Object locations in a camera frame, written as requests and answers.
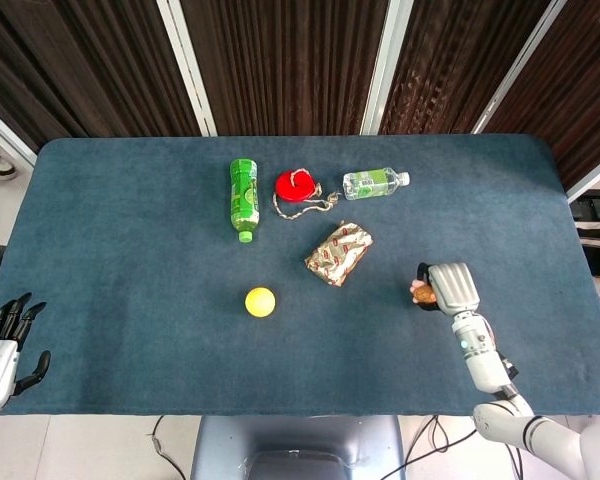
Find clear water bottle green label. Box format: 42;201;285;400
342;168;411;202

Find blue table cloth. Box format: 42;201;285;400
0;133;600;417

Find black floor cable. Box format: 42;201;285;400
151;414;192;480
379;414;481;480

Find red disc with braided rope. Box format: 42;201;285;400
271;169;342;222

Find brown curtain panel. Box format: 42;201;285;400
379;0;551;135
482;0;600;191
179;0;392;137
0;0;204;154

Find green plastic drink bottle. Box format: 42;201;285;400
228;158;261;245

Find white frame rail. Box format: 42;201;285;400
0;99;39;167
564;149;600;204

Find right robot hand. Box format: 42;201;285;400
410;261;482;317

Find white frame pole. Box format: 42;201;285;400
359;0;409;135
156;0;219;137
471;0;569;135

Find small pink orange object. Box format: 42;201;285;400
409;279;437;306

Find black foot pedal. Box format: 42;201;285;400
569;192;600;221

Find crumpled foil snack packet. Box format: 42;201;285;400
304;221;374;288

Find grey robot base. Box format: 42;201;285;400
189;415;406;480

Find yellow ball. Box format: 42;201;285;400
244;286;278;318

